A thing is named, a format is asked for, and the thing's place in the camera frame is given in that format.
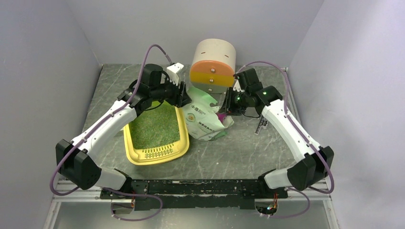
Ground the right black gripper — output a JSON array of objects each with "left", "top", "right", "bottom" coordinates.
[{"left": 219, "top": 87, "right": 249, "bottom": 116}]

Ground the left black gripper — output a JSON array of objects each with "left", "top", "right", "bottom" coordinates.
[{"left": 151, "top": 74, "right": 192, "bottom": 108}]

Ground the magenta plastic scoop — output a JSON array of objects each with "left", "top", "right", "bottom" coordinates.
[{"left": 217, "top": 113, "right": 227, "bottom": 123}]

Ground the green cat litter bag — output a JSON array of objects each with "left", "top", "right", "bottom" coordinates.
[{"left": 182, "top": 86, "right": 234, "bottom": 141}]

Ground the yellow litter box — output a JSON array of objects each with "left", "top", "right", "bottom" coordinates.
[{"left": 123, "top": 102, "right": 190, "bottom": 166}]

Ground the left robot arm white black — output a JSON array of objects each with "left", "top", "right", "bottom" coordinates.
[{"left": 55, "top": 63, "right": 192, "bottom": 198}]

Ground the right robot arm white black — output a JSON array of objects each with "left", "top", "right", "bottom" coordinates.
[{"left": 220, "top": 69, "right": 334, "bottom": 198}]

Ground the round cream drawer cabinet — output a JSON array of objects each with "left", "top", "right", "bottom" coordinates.
[{"left": 189, "top": 38, "right": 236, "bottom": 94}]

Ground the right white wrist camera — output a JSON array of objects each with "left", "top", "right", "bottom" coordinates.
[{"left": 233, "top": 80, "right": 242, "bottom": 92}]

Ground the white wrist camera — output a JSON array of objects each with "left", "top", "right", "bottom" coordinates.
[
  {"left": 233, "top": 80, "right": 242, "bottom": 92},
  {"left": 166, "top": 62, "right": 184, "bottom": 85}
]

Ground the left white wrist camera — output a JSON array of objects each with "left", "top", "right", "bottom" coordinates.
[{"left": 166, "top": 62, "right": 184, "bottom": 85}]

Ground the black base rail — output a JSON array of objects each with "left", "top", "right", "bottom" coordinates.
[{"left": 100, "top": 179, "right": 288, "bottom": 211}]

